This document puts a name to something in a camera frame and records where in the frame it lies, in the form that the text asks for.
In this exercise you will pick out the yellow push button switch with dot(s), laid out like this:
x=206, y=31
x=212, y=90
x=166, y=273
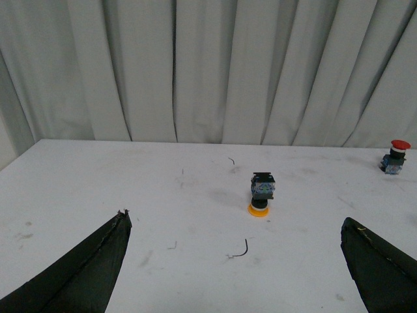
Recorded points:
x=262, y=189

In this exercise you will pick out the red emergency push button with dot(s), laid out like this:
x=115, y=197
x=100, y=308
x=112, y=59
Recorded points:
x=392, y=162

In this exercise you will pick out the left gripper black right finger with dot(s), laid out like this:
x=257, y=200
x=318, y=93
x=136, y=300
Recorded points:
x=384, y=275

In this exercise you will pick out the white pleated curtain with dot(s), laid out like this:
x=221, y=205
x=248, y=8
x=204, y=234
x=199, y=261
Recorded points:
x=313, y=73

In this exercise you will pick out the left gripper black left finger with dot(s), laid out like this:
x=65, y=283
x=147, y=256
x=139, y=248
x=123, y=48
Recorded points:
x=83, y=279

